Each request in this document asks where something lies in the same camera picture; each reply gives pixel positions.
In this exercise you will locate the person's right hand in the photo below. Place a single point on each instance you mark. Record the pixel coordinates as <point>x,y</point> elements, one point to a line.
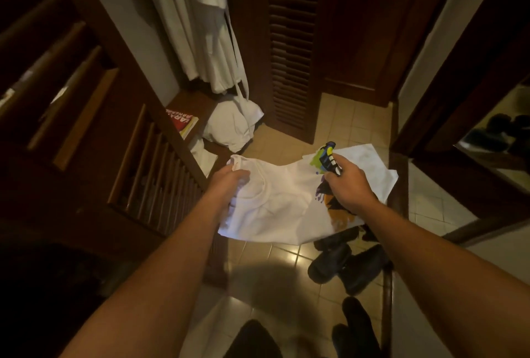
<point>349,188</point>

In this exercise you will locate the person's left hand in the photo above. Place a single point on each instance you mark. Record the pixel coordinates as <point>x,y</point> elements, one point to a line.
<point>223,186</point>

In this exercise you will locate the dark wooden wardrobe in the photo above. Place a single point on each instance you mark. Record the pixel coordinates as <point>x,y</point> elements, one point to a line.
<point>83,163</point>

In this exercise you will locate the person's left forearm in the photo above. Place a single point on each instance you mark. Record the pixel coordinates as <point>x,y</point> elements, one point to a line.
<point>145,295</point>

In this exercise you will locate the person's right forearm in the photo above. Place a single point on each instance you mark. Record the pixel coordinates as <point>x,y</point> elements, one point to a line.
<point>455,287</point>

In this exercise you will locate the person's right leg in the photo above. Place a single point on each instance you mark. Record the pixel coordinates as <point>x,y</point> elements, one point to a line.
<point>358,329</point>

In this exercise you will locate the person's leg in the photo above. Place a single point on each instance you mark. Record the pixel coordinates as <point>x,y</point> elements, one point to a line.
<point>358,329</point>
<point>253,341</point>

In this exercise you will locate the person's left leg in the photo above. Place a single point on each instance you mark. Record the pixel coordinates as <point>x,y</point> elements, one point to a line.
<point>253,341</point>

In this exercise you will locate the white floor towel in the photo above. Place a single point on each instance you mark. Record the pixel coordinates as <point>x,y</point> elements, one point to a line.
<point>374,173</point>

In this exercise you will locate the large folded white cloth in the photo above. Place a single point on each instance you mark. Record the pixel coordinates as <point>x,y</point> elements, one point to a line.
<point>203,157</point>

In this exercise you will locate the red white booklet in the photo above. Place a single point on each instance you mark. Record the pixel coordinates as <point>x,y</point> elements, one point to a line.
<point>180,121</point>

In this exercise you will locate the dark wooden door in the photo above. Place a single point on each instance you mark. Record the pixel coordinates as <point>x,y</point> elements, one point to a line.
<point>373,30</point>

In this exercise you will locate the white hanging robe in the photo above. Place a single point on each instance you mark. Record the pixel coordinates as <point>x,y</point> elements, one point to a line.
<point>199,14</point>

